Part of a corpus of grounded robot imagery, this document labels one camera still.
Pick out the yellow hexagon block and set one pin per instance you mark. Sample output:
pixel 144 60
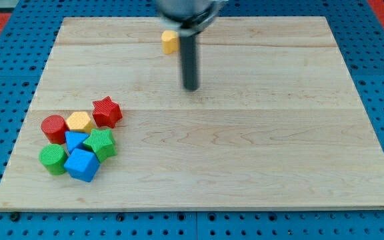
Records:
pixel 80 121

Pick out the green star block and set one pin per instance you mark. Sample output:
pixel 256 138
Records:
pixel 102 143

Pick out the wooden board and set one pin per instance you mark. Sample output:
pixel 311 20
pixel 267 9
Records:
pixel 276 124

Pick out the blue triangle block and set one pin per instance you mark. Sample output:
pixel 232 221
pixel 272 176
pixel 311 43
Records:
pixel 74 140

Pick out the red cylinder block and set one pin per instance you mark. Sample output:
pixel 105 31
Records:
pixel 54 128

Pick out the blue cube block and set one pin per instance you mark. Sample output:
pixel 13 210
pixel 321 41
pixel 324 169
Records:
pixel 82 165

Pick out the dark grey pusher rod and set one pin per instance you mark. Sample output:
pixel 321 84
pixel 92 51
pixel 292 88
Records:
pixel 189 62

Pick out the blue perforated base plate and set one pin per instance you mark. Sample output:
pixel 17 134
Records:
pixel 25 44

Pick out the red star block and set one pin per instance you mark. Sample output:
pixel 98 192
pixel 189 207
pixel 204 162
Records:
pixel 106 112

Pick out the green cylinder block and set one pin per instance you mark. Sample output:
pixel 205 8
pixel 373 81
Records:
pixel 53 158

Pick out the yellow heart block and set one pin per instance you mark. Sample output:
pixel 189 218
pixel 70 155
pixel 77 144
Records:
pixel 170 41

